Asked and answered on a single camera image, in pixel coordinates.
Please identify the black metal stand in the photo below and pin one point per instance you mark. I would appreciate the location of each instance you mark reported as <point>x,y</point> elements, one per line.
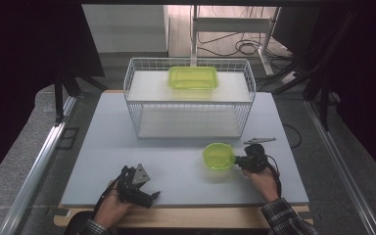
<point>323,94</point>
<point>59,98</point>

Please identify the grey table board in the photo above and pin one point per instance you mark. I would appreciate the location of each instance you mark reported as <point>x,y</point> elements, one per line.
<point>176,182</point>

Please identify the person's right hand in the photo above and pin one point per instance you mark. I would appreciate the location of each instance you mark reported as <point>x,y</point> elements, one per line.
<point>264,182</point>

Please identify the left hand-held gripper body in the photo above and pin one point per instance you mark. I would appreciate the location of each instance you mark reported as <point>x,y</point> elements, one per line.
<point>132,187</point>

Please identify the wooden table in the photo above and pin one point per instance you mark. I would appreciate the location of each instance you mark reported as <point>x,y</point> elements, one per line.
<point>189,218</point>

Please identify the dark curtain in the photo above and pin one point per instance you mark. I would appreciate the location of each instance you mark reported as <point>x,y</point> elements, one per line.
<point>19,65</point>
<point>372,81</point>

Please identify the round green plastic bowl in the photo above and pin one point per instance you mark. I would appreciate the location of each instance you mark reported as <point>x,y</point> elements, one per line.
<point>218,157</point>

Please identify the white power strip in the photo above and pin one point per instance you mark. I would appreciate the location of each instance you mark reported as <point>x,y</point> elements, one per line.
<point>289,77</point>

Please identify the person's left hand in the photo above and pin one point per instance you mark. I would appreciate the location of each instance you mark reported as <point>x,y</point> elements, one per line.
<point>111,205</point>

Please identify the rectangular green plastic container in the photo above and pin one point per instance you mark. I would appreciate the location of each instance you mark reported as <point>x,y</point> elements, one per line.
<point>192,77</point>

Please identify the white cabinet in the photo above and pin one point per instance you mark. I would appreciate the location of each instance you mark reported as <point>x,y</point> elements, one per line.
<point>127,29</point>

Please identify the aluminium rail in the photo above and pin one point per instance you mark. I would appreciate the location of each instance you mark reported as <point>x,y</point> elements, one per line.
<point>36,169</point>
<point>342,163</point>

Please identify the white desk frame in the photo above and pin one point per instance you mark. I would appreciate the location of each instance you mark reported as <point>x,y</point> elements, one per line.
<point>231,24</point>

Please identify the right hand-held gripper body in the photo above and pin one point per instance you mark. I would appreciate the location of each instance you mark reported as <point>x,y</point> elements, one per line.
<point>256,160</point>

